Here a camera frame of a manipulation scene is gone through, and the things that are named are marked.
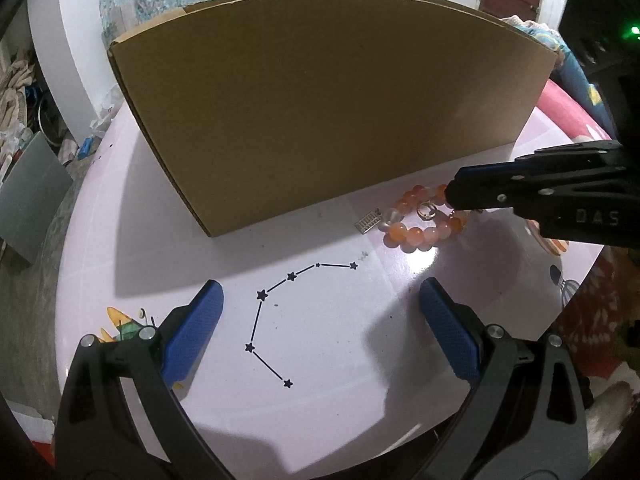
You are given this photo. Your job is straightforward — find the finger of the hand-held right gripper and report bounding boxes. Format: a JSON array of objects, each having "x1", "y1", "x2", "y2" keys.
[
  {"x1": 447, "y1": 160, "x2": 626, "y2": 219},
  {"x1": 452, "y1": 141, "x2": 626, "y2": 187}
]

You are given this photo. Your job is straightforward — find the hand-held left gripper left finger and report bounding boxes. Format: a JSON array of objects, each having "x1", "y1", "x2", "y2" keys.
[{"x1": 54, "y1": 280, "x2": 236, "y2": 480}]

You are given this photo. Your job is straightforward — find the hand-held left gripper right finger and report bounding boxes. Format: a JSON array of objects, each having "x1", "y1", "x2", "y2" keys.
[{"x1": 410, "y1": 277, "x2": 588, "y2": 480}]

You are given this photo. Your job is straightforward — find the orange bead bracelet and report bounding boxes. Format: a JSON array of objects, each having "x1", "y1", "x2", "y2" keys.
[{"x1": 382, "y1": 184, "x2": 473, "y2": 252}]

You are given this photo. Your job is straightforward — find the brown cardboard box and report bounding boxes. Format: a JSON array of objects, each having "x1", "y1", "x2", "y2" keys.
[{"x1": 107, "y1": 0, "x2": 563, "y2": 238}]

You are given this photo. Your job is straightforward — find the pink floral blanket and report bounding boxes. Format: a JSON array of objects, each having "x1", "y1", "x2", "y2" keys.
[{"x1": 535, "y1": 80, "x2": 640, "y2": 461}]

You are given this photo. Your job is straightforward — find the blue floral cushion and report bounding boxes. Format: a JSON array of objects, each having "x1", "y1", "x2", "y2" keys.
[{"x1": 502, "y1": 15, "x2": 611, "y2": 131}]

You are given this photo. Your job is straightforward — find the grey board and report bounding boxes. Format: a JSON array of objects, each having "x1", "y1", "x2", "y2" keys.
[{"x1": 0, "y1": 132, "x2": 75, "y2": 266}]

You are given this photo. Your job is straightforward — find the white plastic bag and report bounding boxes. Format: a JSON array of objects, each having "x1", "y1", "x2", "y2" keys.
[{"x1": 90, "y1": 102, "x2": 121, "y2": 136}]

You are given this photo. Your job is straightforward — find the pile of clothes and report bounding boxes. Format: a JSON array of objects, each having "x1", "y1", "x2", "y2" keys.
[{"x1": 0, "y1": 50, "x2": 38, "y2": 136}]

